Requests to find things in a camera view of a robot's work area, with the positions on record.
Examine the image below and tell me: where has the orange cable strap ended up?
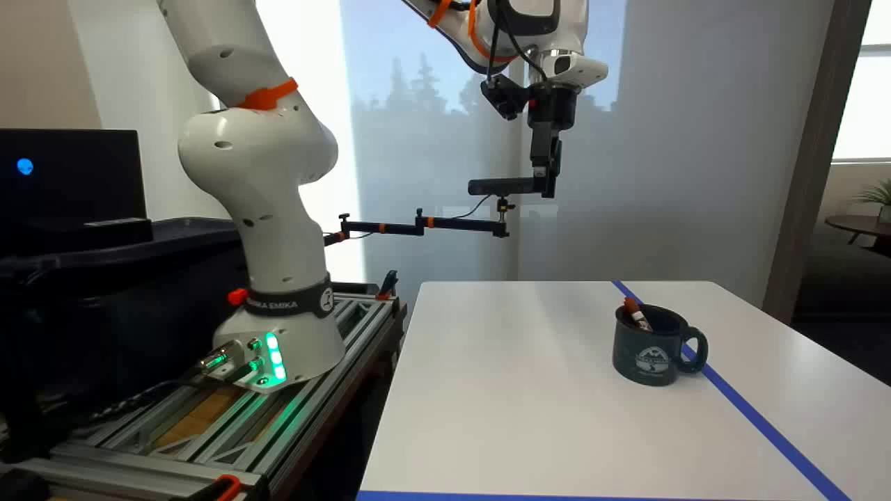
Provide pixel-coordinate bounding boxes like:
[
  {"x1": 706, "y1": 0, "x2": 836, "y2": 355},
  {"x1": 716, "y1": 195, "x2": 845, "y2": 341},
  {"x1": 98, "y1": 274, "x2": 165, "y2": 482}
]
[
  {"x1": 425, "y1": 0, "x2": 492, "y2": 61},
  {"x1": 236, "y1": 75, "x2": 303, "y2": 114}
]

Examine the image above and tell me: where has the black exterior camera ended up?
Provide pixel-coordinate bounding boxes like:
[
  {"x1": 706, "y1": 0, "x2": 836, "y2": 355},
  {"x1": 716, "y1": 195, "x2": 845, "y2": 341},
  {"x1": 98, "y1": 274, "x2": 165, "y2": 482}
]
[{"x1": 465, "y1": 173, "x2": 560, "y2": 199}]

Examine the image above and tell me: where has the round dark side table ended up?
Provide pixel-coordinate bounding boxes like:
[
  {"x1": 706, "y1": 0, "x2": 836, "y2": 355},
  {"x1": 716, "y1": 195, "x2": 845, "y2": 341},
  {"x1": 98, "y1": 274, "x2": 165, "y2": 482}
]
[{"x1": 820, "y1": 210, "x2": 891, "y2": 253}]

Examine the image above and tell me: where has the green potted plant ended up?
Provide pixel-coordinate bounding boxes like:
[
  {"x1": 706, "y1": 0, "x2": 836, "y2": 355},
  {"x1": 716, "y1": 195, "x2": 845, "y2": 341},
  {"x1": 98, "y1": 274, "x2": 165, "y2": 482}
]
[{"x1": 859, "y1": 177, "x2": 891, "y2": 224}]

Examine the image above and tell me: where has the black storage bin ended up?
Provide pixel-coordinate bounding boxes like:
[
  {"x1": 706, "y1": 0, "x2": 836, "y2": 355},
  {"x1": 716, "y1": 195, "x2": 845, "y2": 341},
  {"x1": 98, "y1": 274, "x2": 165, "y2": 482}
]
[{"x1": 0, "y1": 216, "x2": 257, "y2": 459}]

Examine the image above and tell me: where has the black articulated camera mount arm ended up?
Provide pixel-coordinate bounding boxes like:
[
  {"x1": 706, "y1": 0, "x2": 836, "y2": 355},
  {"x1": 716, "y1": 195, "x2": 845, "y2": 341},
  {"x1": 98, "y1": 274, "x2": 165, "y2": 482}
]
[{"x1": 322, "y1": 208, "x2": 511, "y2": 246}]

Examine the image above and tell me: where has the long blue tape line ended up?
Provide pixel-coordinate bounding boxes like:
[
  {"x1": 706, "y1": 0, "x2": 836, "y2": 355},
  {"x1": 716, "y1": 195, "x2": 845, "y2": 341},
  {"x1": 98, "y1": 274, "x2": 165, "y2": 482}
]
[{"x1": 610, "y1": 279, "x2": 852, "y2": 501}]

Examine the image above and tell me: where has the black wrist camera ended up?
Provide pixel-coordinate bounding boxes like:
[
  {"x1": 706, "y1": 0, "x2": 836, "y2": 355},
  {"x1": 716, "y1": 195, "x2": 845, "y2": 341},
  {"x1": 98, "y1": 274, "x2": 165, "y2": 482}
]
[{"x1": 478, "y1": 73, "x2": 534, "y2": 123}]

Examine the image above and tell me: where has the black corrugated cable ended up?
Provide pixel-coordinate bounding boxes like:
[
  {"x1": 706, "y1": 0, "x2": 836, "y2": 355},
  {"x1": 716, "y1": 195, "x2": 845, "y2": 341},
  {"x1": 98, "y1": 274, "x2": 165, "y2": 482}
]
[{"x1": 481, "y1": 0, "x2": 550, "y2": 88}]

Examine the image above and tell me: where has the red and white marker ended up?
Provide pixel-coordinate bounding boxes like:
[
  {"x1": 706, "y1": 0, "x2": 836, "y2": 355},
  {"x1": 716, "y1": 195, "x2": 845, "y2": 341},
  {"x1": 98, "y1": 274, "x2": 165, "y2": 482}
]
[{"x1": 620, "y1": 294, "x2": 653, "y2": 334}]

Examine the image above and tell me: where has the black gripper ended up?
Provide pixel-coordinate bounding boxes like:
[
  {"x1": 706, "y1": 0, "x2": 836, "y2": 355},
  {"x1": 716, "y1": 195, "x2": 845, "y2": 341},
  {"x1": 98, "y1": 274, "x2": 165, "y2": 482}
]
[{"x1": 525, "y1": 84, "x2": 578, "y2": 199}]

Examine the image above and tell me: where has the dark blue enamel mug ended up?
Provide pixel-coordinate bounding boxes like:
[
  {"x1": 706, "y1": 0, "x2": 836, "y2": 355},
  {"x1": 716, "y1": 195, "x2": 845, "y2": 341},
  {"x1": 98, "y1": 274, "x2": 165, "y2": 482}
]
[{"x1": 610, "y1": 299, "x2": 713, "y2": 386}]

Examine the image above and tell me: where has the black computer monitor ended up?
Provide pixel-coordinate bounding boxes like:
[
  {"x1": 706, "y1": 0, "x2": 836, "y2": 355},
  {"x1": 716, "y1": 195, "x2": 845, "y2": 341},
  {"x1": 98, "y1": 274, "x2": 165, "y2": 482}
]
[{"x1": 0, "y1": 128, "x2": 144, "y2": 230}]

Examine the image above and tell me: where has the blue tape along table edge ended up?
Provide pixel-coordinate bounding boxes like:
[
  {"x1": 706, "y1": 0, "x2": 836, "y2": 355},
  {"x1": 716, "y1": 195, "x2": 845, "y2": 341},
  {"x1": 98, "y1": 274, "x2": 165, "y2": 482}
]
[{"x1": 357, "y1": 487, "x2": 820, "y2": 501}]

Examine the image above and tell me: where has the aluminium extrusion robot stand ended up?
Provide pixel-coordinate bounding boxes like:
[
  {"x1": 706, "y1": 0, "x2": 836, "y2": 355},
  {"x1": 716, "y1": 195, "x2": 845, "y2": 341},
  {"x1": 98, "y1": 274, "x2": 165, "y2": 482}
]
[{"x1": 0, "y1": 279, "x2": 410, "y2": 501}]

